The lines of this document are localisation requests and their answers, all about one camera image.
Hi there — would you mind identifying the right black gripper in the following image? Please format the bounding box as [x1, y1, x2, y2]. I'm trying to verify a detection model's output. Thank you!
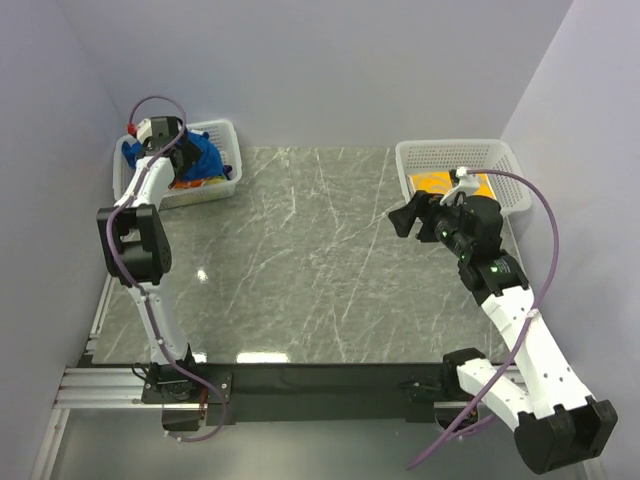
[387, 190, 472, 259]

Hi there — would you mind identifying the blue towel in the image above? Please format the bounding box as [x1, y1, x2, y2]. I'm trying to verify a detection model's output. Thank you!
[121, 129, 224, 184]

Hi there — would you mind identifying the yellow duck towel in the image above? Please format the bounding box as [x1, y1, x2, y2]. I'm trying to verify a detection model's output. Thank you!
[408, 171, 497, 200]

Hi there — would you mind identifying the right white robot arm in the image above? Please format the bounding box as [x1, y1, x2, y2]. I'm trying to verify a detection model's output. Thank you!
[389, 191, 618, 474]

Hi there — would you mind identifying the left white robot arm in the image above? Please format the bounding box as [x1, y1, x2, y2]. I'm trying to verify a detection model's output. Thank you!
[96, 116, 204, 402]

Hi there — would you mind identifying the left white plastic basket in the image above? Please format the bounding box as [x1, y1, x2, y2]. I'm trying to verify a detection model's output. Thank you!
[112, 119, 242, 210]

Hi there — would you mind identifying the white plastic basket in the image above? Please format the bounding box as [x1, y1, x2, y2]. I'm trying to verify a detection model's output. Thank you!
[395, 139, 532, 216]
[112, 119, 242, 210]

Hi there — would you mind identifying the orange towel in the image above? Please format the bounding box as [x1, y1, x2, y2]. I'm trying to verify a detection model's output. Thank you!
[171, 177, 225, 190]

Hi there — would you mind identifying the right white plastic basket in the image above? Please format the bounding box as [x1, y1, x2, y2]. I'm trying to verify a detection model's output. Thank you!
[395, 139, 532, 216]

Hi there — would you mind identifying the black base beam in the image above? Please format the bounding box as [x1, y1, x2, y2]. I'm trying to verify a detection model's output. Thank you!
[142, 362, 474, 427]

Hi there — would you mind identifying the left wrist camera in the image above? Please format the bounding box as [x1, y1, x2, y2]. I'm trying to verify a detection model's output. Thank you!
[127, 118, 152, 142]

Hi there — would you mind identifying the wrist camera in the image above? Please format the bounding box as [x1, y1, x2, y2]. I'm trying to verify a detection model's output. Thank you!
[127, 118, 152, 142]
[440, 167, 480, 206]

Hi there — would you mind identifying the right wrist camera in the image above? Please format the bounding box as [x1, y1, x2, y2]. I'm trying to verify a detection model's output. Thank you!
[440, 167, 480, 206]

